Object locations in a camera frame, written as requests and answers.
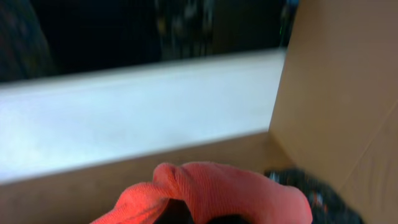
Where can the cardboard box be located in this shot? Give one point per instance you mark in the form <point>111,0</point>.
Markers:
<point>96,94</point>

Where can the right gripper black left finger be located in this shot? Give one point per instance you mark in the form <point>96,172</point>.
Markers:
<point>176,212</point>

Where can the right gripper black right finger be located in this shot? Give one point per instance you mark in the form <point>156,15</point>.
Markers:
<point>326,205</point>

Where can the red printed t-shirt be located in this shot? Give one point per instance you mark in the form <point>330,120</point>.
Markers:
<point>211,190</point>

